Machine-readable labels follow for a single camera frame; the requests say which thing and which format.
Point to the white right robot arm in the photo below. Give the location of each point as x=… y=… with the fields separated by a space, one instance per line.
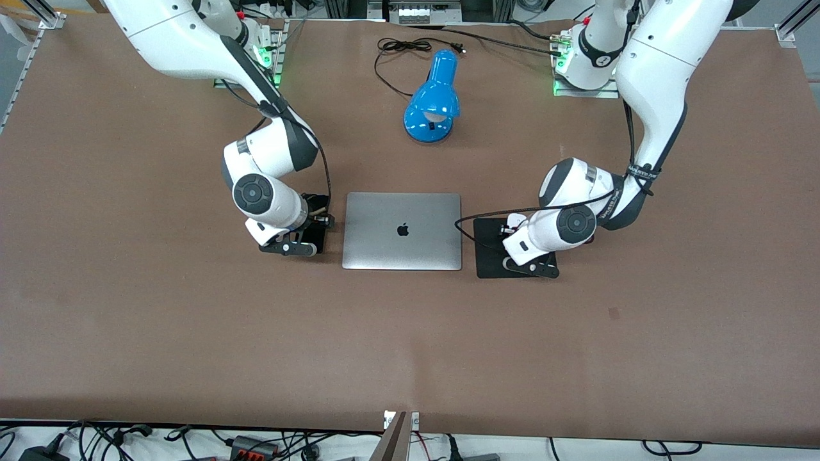
x=179 y=38

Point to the black smartphone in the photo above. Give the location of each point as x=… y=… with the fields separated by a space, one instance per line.
x=314 y=200

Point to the blue desk lamp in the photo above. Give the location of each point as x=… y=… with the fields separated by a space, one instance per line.
x=442 y=96

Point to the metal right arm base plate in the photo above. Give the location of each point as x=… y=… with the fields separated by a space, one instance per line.
x=277 y=64

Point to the small white metal bracket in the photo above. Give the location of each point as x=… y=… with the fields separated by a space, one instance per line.
x=415 y=419

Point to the black power adapter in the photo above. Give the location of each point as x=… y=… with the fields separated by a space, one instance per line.
x=41 y=454

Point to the grey connector with orange levers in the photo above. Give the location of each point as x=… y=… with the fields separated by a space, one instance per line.
x=253 y=448

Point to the aluminium edge rail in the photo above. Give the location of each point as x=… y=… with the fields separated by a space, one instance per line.
x=22 y=73

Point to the silver closed laptop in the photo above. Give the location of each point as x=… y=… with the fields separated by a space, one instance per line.
x=384 y=243

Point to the slanted metal post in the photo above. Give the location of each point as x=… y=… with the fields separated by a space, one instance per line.
x=392 y=445

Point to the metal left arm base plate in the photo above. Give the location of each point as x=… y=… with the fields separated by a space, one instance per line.
x=586 y=93

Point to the black mouse pad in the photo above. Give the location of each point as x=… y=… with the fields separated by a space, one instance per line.
x=488 y=266

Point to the aluminium corner bracket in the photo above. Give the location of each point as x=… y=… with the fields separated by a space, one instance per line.
x=52 y=20
x=786 y=35

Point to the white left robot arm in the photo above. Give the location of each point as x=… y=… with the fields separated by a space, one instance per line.
x=660 y=64

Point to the white power strip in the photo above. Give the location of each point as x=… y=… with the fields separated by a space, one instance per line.
x=428 y=13

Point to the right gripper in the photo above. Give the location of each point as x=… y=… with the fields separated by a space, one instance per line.
x=318 y=214

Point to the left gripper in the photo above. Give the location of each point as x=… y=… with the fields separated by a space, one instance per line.
x=503 y=232

